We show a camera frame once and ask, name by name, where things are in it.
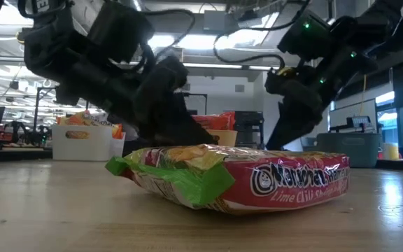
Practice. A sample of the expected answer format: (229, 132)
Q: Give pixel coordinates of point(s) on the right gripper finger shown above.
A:
(303, 129)
(282, 126)

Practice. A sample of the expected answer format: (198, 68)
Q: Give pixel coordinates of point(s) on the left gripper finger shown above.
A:
(157, 131)
(191, 134)

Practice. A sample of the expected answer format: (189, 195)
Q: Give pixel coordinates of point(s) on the red Maruchan ramen pack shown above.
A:
(217, 122)

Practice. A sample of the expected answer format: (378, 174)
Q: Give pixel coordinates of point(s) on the green lime chili ramen pack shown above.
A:
(275, 182)

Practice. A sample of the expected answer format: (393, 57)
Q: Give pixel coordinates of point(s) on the black background robot arm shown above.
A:
(30, 134)

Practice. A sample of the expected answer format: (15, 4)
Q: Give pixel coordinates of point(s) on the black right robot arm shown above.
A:
(362, 31)

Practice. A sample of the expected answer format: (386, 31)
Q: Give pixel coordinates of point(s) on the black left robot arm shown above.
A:
(65, 59)

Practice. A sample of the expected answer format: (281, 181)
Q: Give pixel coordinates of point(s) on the black equipment cart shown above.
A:
(250, 126)

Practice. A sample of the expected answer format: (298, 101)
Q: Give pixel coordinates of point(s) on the white board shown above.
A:
(345, 108)

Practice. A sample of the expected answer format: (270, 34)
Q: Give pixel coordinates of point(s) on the teal plastic bin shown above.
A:
(355, 150)

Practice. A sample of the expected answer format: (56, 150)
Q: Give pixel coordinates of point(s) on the grey device on stand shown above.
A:
(359, 120)

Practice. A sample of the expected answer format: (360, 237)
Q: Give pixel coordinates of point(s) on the white plastic bin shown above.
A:
(89, 147)

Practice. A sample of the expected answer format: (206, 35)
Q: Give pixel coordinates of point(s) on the grey ceiling unit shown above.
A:
(215, 19)

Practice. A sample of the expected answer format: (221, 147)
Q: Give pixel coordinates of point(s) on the yellow container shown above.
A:
(391, 150)

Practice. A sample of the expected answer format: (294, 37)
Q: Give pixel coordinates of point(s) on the black metal stand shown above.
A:
(37, 105)

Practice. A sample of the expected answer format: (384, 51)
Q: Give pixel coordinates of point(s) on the black frame stand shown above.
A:
(205, 103)

